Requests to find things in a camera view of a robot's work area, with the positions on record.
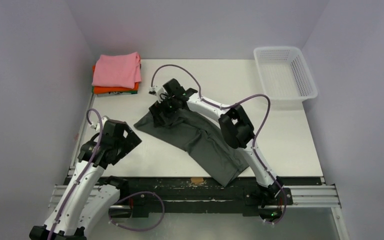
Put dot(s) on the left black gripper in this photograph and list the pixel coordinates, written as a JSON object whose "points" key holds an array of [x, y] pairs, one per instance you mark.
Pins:
{"points": [[130, 141]]}

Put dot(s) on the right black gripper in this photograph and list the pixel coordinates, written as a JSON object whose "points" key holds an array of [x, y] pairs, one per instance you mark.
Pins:
{"points": [[160, 112]]}

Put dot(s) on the brown tape piece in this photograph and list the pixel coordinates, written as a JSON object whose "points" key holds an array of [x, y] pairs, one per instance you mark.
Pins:
{"points": [[197, 180]]}

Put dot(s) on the white plastic basket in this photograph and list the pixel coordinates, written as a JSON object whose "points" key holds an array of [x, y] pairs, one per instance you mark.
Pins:
{"points": [[284, 74]]}

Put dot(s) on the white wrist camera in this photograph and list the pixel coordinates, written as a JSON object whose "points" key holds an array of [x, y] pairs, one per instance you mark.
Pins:
{"points": [[100, 123], [157, 91]]}

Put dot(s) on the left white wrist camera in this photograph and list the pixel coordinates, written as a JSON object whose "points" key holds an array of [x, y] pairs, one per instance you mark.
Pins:
{"points": [[100, 123]]}

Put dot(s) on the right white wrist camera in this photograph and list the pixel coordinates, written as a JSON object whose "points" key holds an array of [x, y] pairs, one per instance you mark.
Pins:
{"points": [[157, 91]]}

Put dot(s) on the folded pink t shirt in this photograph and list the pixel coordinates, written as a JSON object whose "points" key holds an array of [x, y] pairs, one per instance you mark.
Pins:
{"points": [[128, 60]]}

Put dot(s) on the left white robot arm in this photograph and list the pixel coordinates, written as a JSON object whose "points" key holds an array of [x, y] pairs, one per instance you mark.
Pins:
{"points": [[71, 216]]}

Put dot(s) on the black mounting base plate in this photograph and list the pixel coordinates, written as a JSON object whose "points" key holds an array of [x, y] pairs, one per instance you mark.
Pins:
{"points": [[181, 195]]}

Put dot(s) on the folded orange t shirt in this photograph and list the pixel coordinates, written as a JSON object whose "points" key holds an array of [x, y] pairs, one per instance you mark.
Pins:
{"points": [[116, 88]]}

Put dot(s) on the dark grey t shirt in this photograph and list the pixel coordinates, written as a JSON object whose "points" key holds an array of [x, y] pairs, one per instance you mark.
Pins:
{"points": [[201, 139]]}

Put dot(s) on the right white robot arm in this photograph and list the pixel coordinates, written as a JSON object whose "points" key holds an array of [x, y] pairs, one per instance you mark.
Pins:
{"points": [[236, 128]]}

